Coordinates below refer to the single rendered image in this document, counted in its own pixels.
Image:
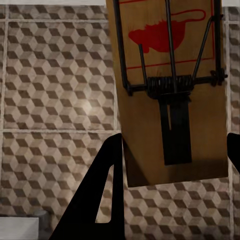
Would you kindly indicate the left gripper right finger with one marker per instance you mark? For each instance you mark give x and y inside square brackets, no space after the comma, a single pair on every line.
[233,149]

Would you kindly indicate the mousetrap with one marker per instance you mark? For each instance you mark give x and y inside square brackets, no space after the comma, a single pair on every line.
[168,62]

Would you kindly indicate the serving cart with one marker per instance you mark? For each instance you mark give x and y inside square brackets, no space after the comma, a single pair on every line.
[23,228]

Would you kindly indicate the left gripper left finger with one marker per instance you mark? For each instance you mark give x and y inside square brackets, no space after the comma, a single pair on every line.
[78,221]

